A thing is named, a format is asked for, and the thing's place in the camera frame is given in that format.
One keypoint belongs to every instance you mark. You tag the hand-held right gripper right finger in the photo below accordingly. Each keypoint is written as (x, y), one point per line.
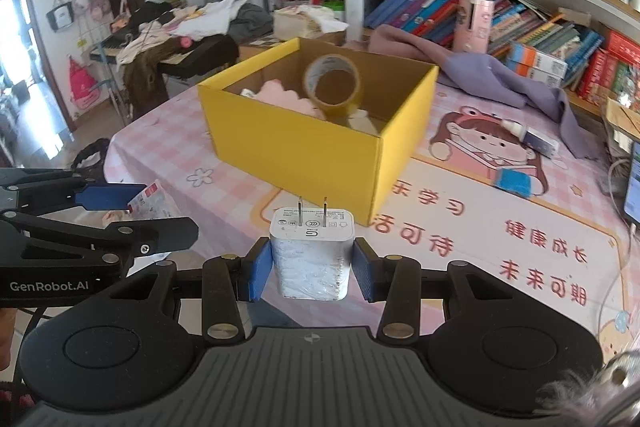
(367, 277)

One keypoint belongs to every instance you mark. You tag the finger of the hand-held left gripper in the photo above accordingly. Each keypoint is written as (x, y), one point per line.
(150, 234)
(107, 197)

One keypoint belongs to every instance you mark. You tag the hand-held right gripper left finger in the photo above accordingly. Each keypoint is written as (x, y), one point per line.
(257, 274)

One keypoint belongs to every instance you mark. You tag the white and red snack packet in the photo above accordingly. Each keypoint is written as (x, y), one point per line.
(156, 202)

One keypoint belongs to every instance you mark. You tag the white charger plug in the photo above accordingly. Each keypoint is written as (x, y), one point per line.
(310, 267)

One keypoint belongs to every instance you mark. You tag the yellow cardboard box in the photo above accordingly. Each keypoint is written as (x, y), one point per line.
(300, 157)

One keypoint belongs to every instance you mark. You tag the brown tape roll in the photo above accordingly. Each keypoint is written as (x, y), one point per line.
(346, 109)

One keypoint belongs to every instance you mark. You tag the pink plush toy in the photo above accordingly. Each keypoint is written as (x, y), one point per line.
(285, 99)

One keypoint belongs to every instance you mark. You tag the black knitted item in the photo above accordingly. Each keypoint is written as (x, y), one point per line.
(90, 154)

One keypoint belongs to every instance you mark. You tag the pink hanging bag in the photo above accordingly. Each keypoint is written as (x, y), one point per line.
(82, 84)

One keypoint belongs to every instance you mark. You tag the brown garment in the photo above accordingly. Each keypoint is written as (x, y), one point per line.
(147, 72)

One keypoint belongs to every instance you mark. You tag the small pink toy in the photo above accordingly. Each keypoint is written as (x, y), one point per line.
(185, 42)

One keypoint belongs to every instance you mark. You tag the small blue item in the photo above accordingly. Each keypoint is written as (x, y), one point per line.
(515, 182)

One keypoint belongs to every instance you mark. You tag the grey hanging bag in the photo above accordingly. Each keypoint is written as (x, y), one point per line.
(60, 17)

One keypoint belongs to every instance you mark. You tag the pink hanging backpack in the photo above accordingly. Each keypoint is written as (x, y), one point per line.
(90, 2)

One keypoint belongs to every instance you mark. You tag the white garment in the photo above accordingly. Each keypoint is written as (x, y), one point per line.
(210, 19)

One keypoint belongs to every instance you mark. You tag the wooden chessboard box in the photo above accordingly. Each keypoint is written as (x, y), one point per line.
(256, 49)

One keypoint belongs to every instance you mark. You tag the small white bottle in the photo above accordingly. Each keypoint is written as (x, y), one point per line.
(537, 142)

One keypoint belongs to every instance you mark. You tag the grey garment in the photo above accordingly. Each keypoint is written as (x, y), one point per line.
(252, 22)

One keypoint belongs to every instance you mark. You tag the pink and purple cloth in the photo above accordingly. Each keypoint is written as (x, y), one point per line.
(475, 72)

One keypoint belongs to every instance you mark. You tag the grey fuzzy cloth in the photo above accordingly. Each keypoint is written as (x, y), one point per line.
(590, 389)

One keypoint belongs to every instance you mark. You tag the orange and white carton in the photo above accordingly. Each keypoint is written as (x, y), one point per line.
(532, 76)
(540, 57)

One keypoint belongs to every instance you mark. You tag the pink cartoon humidifier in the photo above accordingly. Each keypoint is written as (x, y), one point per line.
(472, 22)

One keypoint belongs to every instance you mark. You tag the row of blue purple books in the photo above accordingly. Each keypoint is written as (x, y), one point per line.
(415, 2)

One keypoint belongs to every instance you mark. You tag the phone with lit screen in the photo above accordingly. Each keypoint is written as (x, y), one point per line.
(632, 187)

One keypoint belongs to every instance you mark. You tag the red boxed book set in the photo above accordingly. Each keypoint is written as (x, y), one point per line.
(612, 67)

